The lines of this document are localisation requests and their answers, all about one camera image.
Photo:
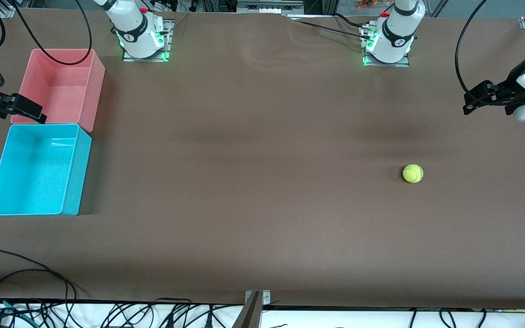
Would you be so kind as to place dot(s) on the small metal edge bracket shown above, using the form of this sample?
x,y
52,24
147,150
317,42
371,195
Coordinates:
x,y
266,297

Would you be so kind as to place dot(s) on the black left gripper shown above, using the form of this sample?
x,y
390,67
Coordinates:
x,y
510,87

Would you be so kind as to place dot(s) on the pink plastic bin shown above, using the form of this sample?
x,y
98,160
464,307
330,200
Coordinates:
x,y
69,86

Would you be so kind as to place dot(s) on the blue plastic bin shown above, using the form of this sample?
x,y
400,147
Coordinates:
x,y
34,173

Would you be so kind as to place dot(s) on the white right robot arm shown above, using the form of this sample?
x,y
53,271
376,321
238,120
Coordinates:
x,y
139,45

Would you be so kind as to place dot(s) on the dark metal beam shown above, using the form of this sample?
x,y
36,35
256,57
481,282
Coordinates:
x,y
249,316

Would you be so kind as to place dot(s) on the orange objects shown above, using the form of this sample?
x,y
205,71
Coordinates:
x,y
369,3

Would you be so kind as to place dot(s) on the grey power strip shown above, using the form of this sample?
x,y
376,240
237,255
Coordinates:
x,y
269,7

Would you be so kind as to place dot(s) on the aluminium frame bracket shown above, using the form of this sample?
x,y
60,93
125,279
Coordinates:
x,y
7,12

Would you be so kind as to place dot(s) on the yellow-green tennis ball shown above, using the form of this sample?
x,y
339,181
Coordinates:
x,y
412,173

